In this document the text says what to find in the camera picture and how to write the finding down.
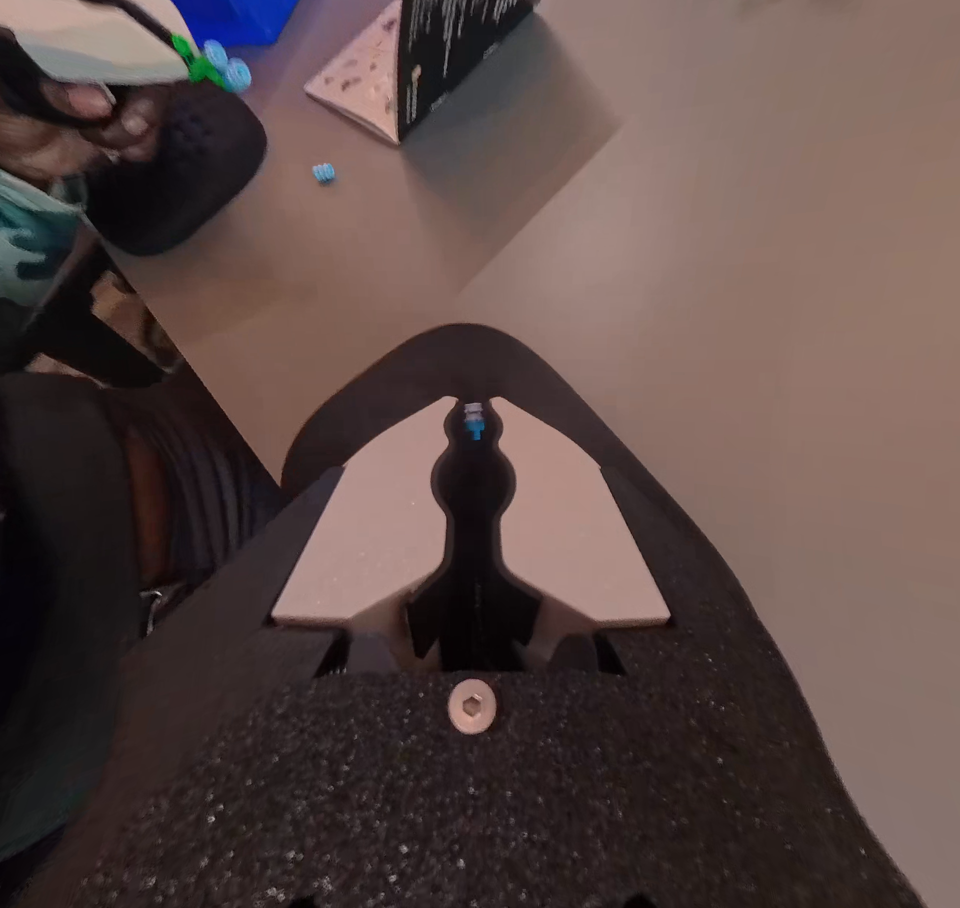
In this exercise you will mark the person's left forearm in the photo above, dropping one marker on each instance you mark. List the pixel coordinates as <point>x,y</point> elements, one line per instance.
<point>30,241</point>

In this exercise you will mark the black rounded pad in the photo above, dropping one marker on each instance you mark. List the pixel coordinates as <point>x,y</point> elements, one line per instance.
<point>195,173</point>

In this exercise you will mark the lego instruction booklet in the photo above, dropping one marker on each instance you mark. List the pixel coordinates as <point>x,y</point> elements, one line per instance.
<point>450,23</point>

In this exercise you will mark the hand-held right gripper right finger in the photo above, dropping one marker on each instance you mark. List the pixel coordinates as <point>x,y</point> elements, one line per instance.
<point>585,541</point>

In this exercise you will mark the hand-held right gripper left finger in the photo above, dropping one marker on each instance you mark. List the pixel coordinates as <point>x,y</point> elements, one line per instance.
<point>368,541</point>

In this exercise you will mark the short green lego stalk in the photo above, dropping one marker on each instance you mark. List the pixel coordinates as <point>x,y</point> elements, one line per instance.
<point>192,56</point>

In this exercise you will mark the person's left hand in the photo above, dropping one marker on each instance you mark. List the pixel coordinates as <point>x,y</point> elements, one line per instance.
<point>105,121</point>

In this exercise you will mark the tiny pale blue lego stud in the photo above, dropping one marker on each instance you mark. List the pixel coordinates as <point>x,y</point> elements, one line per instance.
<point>474,421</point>
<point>237,77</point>
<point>215,53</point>
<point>324,173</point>

